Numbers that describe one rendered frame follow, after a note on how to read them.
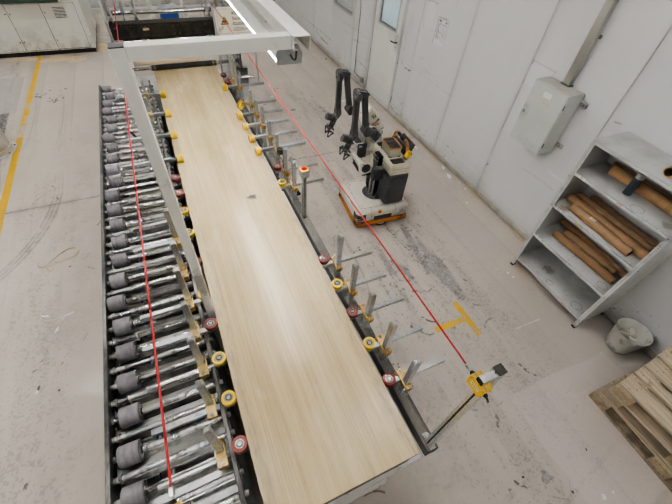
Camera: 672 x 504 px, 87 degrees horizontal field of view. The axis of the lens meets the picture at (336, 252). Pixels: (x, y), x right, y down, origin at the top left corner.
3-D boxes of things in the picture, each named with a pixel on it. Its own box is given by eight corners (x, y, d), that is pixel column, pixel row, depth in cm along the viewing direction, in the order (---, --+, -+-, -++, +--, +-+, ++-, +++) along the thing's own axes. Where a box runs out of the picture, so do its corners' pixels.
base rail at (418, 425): (233, 87, 511) (232, 80, 504) (435, 450, 209) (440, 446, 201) (228, 88, 509) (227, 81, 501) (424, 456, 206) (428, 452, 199)
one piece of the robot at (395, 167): (382, 182, 457) (394, 122, 395) (401, 209, 423) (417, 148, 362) (358, 186, 448) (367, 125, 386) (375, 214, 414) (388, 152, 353)
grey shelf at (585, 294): (538, 252, 414) (628, 130, 299) (604, 314, 361) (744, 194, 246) (509, 263, 400) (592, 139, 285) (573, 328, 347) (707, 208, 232)
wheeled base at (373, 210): (384, 188, 472) (387, 172, 453) (406, 219, 433) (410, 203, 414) (337, 196, 454) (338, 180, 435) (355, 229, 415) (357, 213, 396)
